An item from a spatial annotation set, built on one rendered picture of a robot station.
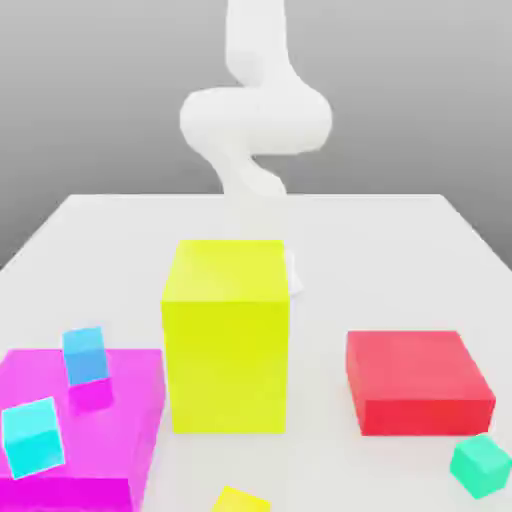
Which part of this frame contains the small blue cube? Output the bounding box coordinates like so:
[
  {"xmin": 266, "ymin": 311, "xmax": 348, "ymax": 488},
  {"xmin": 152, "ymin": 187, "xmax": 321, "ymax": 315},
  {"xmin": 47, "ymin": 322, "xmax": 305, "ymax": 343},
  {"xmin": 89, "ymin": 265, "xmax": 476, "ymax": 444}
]
[{"xmin": 61, "ymin": 326, "xmax": 110, "ymax": 387}]

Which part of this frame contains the small yellow cube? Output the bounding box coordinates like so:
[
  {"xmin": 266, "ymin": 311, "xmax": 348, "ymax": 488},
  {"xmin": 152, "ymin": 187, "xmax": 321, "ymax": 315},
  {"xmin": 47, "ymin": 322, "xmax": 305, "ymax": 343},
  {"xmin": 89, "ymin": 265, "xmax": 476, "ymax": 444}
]
[{"xmin": 210, "ymin": 485, "xmax": 272, "ymax": 512}]

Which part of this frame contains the small cyan cube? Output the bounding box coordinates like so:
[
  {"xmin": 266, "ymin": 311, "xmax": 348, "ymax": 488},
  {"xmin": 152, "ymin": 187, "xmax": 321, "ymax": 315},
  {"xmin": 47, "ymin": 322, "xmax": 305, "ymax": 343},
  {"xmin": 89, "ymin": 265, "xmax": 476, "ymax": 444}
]
[{"xmin": 0, "ymin": 396, "xmax": 67, "ymax": 480}]

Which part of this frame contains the small green cube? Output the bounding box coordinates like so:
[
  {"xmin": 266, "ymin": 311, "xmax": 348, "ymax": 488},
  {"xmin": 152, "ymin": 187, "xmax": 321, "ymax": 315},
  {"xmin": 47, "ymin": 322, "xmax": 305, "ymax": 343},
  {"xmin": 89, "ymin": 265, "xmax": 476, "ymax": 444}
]
[{"xmin": 448, "ymin": 433, "xmax": 512, "ymax": 501}]

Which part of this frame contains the large yellow box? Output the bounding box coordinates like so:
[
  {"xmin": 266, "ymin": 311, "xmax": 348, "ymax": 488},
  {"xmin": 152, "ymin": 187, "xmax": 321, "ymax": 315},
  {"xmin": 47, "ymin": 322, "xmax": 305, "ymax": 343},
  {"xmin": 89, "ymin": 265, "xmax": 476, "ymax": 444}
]
[{"xmin": 160, "ymin": 239, "xmax": 291, "ymax": 435}]

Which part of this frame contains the large red box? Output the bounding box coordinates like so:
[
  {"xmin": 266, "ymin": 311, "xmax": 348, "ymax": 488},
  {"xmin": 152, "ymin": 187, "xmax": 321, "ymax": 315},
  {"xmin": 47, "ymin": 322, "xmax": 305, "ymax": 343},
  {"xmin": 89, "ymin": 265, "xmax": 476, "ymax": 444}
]
[{"xmin": 345, "ymin": 330, "xmax": 497, "ymax": 437}]

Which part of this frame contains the large magenta box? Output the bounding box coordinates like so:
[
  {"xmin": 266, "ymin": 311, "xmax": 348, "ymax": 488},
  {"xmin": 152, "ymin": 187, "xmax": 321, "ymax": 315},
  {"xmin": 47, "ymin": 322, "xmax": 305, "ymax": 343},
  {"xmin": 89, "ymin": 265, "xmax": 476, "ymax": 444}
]
[{"xmin": 0, "ymin": 348, "xmax": 167, "ymax": 512}]

